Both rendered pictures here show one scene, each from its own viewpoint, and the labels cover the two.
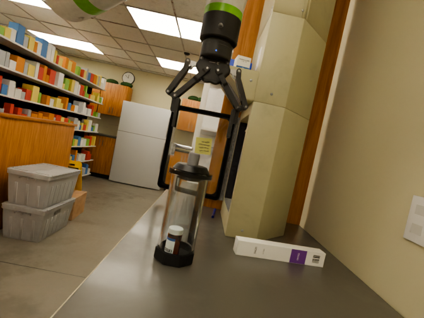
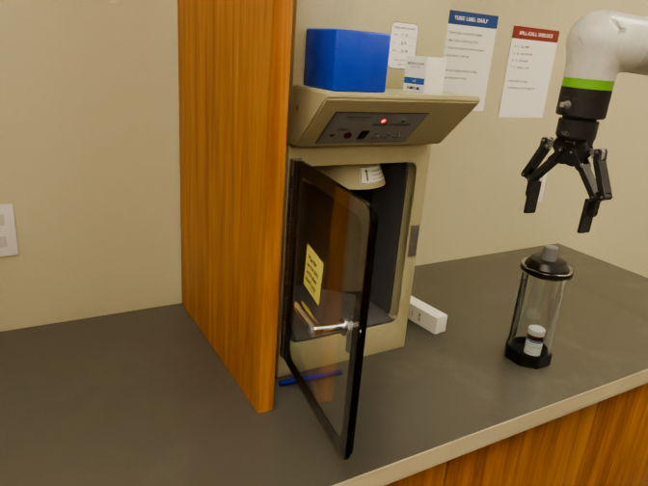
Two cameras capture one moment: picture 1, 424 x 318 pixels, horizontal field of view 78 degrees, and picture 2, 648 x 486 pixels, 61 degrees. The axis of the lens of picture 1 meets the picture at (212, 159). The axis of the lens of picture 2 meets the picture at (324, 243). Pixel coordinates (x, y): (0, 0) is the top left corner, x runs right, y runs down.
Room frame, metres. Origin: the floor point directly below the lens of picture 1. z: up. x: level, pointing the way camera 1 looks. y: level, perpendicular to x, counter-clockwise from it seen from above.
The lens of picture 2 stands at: (1.61, 0.78, 1.57)
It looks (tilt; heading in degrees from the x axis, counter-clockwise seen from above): 19 degrees down; 241
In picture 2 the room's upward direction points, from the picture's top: 4 degrees clockwise
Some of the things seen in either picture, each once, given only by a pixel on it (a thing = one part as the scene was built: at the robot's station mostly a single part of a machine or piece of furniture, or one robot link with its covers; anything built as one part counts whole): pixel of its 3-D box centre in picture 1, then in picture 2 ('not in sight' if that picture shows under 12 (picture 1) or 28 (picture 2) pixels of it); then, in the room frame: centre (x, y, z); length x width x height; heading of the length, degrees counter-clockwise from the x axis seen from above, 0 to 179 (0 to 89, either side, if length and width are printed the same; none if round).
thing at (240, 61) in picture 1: (241, 66); (424, 74); (0.98, -0.04, 1.54); 0.05 x 0.05 x 0.06; 10
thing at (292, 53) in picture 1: (272, 135); (329, 173); (1.05, -0.22, 1.33); 0.32 x 0.25 x 0.77; 2
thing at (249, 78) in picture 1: (235, 92); (387, 120); (1.05, -0.04, 1.46); 0.32 x 0.11 x 0.10; 2
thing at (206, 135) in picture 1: (195, 152); (319, 300); (1.22, 0.08, 1.19); 0.30 x 0.01 x 0.40; 83
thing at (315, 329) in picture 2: not in sight; (318, 317); (1.26, 0.15, 1.20); 0.10 x 0.05 x 0.03; 83
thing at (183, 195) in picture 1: (182, 212); (537, 310); (0.65, 0.04, 1.06); 0.11 x 0.11 x 0.21
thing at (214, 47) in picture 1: (214, 64); (574, 142); (0.64, 0.04, 1.43); 0.08 x 0.07 x 0.09; 92
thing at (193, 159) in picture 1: (192, 166); (548, 260); (0.65, 0.04, 1.18); 0.09 x 0.09 x 0.07
